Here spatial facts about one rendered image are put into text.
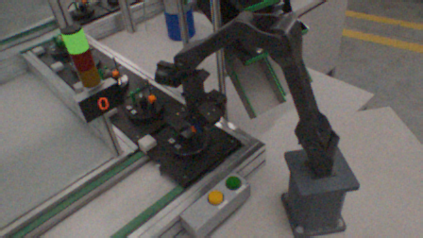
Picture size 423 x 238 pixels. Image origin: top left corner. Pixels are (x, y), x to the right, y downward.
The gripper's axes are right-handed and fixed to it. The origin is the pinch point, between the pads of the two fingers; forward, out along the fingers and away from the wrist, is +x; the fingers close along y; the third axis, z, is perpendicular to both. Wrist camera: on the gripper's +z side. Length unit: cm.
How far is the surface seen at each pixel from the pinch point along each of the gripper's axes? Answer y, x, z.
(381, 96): 191, 109, -16
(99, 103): -19.9, -11.3, -16.3
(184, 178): -10.3, 12.5, 3.0
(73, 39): -20.1, -30.4, -16.7
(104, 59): 9, 13, -80
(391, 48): 265, 109, -44
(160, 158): -10.4, 12.6, -8.7
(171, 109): 7.0, 12.5, -25.7
